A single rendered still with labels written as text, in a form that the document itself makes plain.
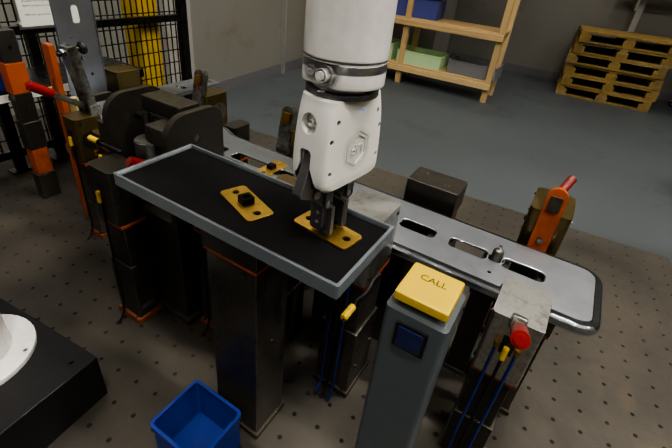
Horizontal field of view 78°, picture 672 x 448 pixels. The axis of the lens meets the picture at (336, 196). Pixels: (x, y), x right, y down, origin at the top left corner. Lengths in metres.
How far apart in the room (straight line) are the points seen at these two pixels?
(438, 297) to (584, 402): 0.68
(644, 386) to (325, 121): 1.00
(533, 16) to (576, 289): 7.02
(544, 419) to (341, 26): 0.86
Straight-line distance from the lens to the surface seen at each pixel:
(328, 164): 0.41
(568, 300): 0.80
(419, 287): 0.46
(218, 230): 0.51
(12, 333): 0.98
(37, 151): 1.53
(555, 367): 1.13
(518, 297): 0.66
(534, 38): 7.73
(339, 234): 0.50
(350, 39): 0.38
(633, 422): 1.13
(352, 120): 0.42
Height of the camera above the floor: 1.46
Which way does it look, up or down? 31 degrees down
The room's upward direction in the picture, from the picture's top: 6 degrees clockwise
